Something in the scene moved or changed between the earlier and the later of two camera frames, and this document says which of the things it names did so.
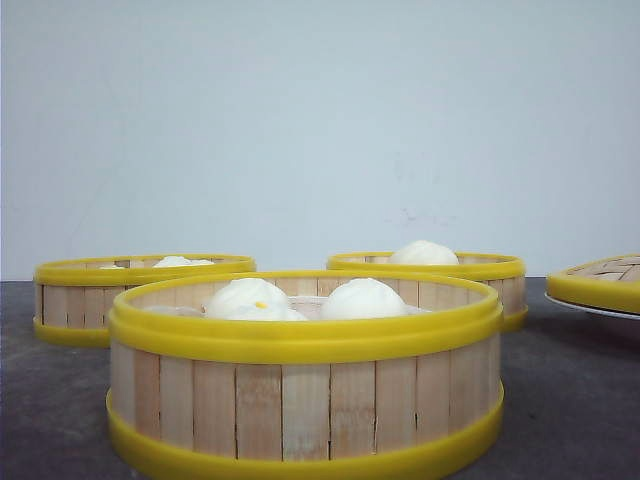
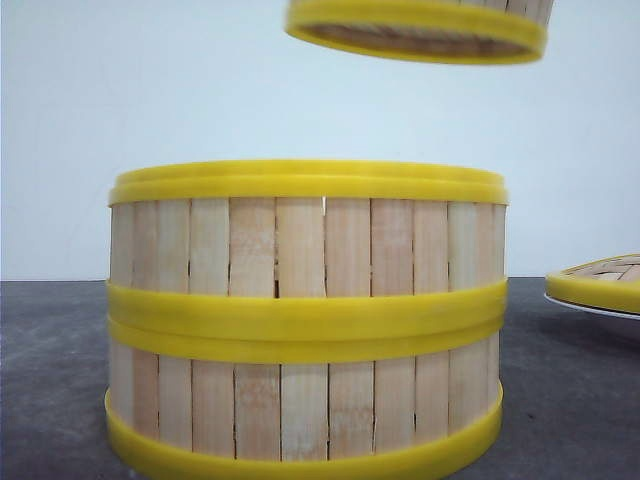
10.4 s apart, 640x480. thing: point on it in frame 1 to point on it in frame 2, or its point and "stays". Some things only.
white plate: x=600 y=313 stays
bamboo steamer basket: x=74 y=296 to x=308 y=241
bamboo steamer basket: x=504 y=276 to x=451 y=32
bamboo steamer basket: x=305 y=375 stays
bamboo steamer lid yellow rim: x=610 y=284 stays
